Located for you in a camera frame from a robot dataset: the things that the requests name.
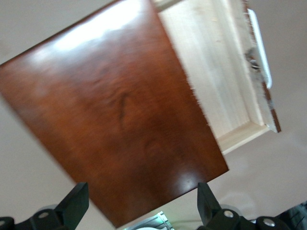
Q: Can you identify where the dark brown wooden cabinet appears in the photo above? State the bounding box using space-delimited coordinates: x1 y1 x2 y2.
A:
0 0 230 229

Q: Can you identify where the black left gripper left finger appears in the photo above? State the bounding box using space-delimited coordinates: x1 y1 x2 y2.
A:
14 182 90 230

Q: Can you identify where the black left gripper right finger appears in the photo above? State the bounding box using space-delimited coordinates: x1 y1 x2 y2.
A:
197 182 255 230

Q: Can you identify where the wooden drawer with white handle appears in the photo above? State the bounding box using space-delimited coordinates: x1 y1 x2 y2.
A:
152 0 282 156

